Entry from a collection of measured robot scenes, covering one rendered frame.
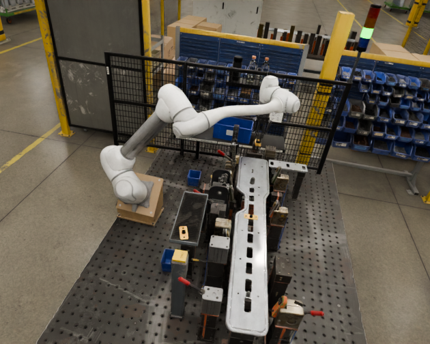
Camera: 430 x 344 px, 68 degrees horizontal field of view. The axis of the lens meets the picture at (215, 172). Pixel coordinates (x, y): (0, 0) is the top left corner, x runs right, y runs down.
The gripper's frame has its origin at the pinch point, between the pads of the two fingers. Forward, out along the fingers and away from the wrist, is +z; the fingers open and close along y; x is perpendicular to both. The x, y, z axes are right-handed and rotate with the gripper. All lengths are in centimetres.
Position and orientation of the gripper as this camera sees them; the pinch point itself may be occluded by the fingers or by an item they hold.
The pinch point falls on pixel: (259, 137)
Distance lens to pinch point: 217.2
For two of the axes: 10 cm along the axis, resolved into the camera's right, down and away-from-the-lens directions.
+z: -1.0, 8.1, 5.8
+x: 1.1, -5.7, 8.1
